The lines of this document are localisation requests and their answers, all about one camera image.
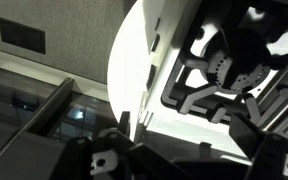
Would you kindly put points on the grey toy stove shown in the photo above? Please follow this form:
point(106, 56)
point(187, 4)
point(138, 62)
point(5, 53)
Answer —
point(216, 58)

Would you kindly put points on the round white side table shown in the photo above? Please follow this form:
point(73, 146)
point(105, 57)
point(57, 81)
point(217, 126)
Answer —
point(129, 61)

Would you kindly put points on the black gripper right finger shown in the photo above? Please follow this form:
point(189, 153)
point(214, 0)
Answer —
point(267, 151)

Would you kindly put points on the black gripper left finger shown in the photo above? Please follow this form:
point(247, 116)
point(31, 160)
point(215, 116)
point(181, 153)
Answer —
point(114, 154)

